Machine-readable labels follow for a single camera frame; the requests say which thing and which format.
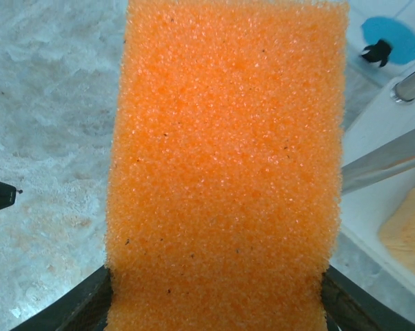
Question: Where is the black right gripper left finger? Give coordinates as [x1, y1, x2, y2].
[10, 267, 114, 331]

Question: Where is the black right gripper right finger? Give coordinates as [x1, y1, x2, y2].
[321, 267, 415, 331]

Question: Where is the peach porous sponge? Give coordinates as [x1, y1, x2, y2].
[378, 179, 415, 280]

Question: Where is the orange scouring sponge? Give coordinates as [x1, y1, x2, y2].
[103, 0, 350, 331]

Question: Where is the white two-tier shelf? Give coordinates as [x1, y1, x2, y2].
[338, 61, 415, 301]

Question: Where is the blue circle fish sticker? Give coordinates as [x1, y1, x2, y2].
[358, 16, 415, 68]

